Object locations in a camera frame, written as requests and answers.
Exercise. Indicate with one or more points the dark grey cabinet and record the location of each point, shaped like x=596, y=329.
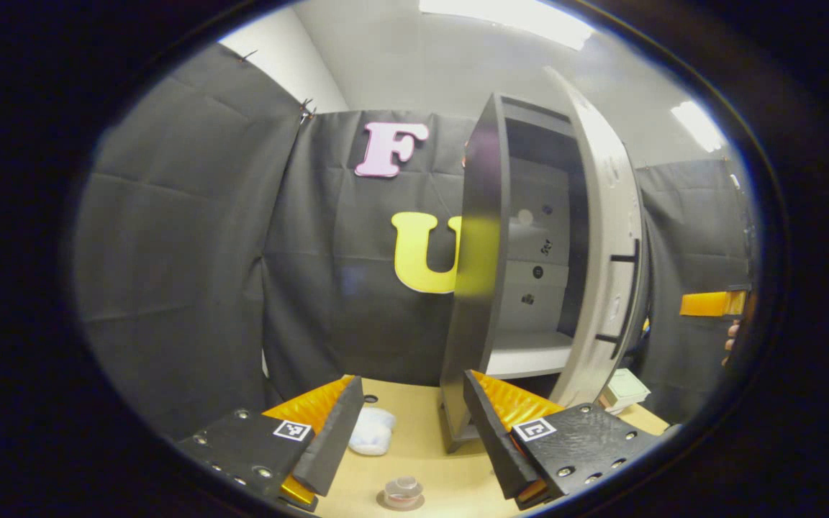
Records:
x=476, y=288

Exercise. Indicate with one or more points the white plush toy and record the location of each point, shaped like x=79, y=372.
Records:
x=371, y=432

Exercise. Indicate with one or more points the black backdrop cloth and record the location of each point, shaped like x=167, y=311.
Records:
x=191, y=252

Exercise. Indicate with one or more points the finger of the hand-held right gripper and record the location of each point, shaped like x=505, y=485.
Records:
x=706, y=303

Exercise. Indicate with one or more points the beige cabinet door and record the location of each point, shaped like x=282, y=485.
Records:
x=601, y=288

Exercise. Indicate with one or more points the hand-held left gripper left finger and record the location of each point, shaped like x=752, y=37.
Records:
x=332, y=439

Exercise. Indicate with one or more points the round brown coaster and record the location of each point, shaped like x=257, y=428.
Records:
x=382, y=503

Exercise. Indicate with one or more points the pale green book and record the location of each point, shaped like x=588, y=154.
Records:
x=627, y=388

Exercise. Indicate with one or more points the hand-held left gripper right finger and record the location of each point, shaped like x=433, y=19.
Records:
x=497, y=439

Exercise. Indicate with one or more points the large square ceiling light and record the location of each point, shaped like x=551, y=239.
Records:
x=508, y=18

